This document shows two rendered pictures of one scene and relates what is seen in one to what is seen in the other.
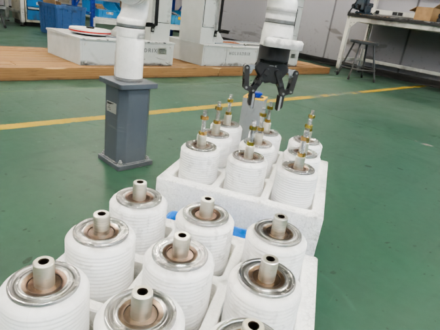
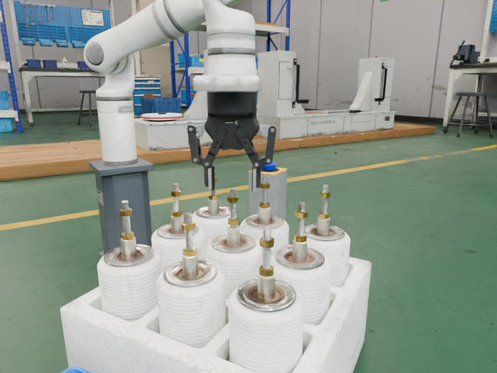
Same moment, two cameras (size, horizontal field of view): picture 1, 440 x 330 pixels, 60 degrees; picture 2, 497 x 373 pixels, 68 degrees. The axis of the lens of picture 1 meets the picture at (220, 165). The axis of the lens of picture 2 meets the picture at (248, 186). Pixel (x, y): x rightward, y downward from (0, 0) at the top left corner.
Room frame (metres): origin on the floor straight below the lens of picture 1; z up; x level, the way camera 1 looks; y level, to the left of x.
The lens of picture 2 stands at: (0.41, -0.26, 0.50)
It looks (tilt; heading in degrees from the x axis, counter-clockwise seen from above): 15 degrees down; 15
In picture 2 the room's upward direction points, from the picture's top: straight up
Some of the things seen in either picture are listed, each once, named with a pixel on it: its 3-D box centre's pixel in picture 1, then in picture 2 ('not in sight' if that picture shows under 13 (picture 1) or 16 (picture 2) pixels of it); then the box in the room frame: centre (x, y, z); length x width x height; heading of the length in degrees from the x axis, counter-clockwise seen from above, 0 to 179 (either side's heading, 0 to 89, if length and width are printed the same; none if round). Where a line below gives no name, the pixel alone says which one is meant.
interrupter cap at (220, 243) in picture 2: (257, 143); (233, 243); (0.96, -0.09, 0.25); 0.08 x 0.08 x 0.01
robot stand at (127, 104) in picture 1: (126, 122); (124, 213); (1.31, 0.35, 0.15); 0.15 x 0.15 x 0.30; 48
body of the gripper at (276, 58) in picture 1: (272, 63); (231, 118); (0.96, -0.09, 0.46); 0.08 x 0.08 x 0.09
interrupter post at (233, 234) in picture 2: (258, 138); (233, 236); (0.96, -0.09, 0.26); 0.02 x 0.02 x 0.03
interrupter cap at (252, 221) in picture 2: (265, 131); (264, 221); (1.08, -0.12, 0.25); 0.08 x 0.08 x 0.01
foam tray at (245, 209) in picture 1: (247, 197); (234, 326); (0.96, -0.09, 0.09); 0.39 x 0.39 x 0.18; 77
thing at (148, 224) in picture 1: (136, 243); not in sight; (0.57, 0.13, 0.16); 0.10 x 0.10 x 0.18
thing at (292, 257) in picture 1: (267, 279); not in sight; (0.52, -0.10, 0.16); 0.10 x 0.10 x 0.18
